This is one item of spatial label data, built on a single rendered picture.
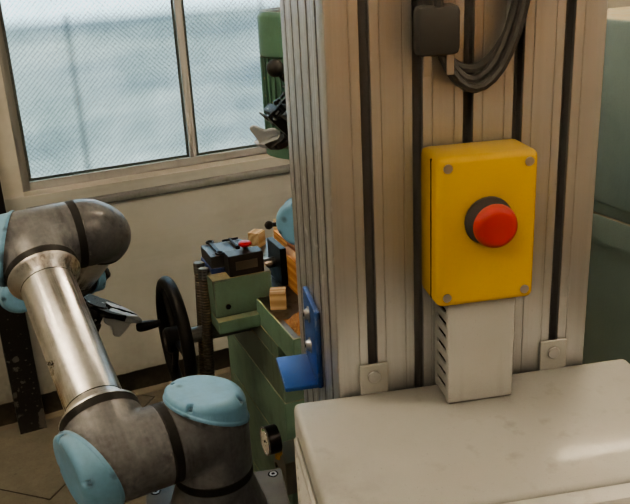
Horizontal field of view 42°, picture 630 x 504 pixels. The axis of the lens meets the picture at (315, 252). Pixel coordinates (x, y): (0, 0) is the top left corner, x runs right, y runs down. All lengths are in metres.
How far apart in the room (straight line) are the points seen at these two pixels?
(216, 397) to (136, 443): 0.13
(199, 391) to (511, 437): 0.57
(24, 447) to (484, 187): 2.66
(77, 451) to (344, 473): 0.53
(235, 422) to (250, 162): 2.11
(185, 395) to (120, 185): 1.96
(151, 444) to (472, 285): 0.58
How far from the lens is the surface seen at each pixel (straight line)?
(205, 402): 1.17
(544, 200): 0.78
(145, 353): 3.32
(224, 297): 1.82
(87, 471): 1.14
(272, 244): 1.90
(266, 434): 1.75
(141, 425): 1.16
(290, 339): 1.66
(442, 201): 0.69
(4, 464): 3.14
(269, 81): 1.78
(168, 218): 3.16
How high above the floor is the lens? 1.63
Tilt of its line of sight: 21 degrees down
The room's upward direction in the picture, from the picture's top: 3 degrees counter-clockwise
